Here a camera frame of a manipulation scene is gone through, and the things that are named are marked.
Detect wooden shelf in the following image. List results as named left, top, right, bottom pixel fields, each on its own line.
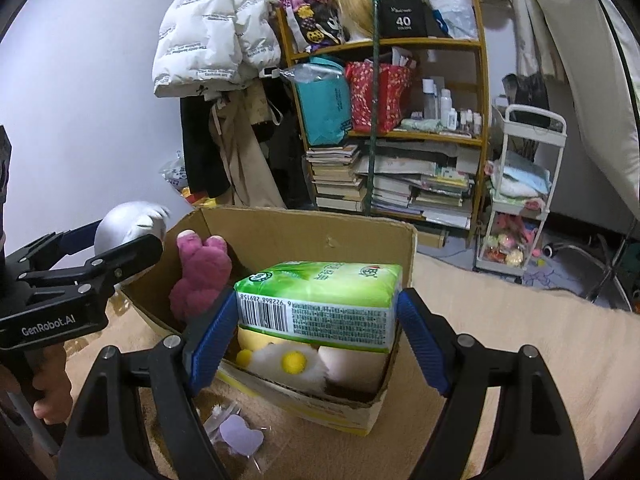
left=276, top=0, right=490, bottom=248

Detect group of cosmetic bottles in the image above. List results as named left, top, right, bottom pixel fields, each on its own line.
left=421, top=76, right=483, bottom=133

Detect teal bag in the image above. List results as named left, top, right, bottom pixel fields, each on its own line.
left=280, top=56, right=353, bottom=147

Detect beige coat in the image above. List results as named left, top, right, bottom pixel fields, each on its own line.
left=207, top=80, right=281, bottom=208

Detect person's left hand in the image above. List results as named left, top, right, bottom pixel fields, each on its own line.
left=0, top=345, right=73, bottom=426

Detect white-haired doll plush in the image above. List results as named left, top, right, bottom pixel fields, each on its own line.
left=94, top=201, right=170, bottom=261

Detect black coat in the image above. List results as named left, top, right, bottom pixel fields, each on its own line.
left=180, top=95, right=231, bottom=198

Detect pink square plush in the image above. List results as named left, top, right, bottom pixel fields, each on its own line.
left=317, top=345, right=391, bottom=393

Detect white padded chair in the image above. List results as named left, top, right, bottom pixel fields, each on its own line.
left=500, top=0, right=640, bottom=313

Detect black box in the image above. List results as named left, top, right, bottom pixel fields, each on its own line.
left=376, top=0, right=430, bottom=39

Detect green pole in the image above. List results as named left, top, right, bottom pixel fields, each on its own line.
left=362, top=0, right=381, bottom=216

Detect white puffer jacket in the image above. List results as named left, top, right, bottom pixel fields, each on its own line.
left=152, top=0, right=282, bottom=100

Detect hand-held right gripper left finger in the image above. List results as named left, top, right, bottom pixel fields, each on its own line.
left=57, top=287, right=238, bottom=480

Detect red gift bag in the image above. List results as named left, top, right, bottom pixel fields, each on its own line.
left=345, top=60, right=416, bottom=133

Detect stacks of books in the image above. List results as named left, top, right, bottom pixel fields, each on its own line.
left=305, top=140, right=476, bottom=231

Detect white rolling cart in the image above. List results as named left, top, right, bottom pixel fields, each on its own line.
left=475, top=104, right=568, bottom=277

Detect pink bear plush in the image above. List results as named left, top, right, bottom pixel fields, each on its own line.
left=169, top=230, right=233, bottom=321

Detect white chick plush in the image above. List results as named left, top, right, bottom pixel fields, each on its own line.
left=236, top=342, right=328, bottom=393

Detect purple heart in clear bag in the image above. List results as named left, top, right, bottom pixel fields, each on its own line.
left=202, top=400, right=273, bottom=473

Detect plush toys in cart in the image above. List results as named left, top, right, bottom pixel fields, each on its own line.
left=485, top=212, right=546, bottom=266

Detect printed cardboard box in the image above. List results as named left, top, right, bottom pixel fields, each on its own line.
left=117, top=206, right=418, bottom=437

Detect black printed tote bag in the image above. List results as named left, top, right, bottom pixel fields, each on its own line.
left=281, top=0, right=351, bottom=53

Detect blonde wig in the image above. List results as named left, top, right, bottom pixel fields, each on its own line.
left=332, top=0, right=376, bottom=43

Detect yellow plush toy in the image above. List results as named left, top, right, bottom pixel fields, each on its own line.
left=237, top=325, right=286, bottom=356

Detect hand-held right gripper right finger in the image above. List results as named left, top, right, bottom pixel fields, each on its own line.
left=396, top=287, right=586, bottom=480

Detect green tissue pack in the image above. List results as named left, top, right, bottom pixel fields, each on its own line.
left=234, top=261, right=403, bottom=352

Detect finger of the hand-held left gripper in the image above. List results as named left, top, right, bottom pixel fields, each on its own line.
left=17, top=219, right=108, bottom=273
left=20, top=234, right=164, bottom=302

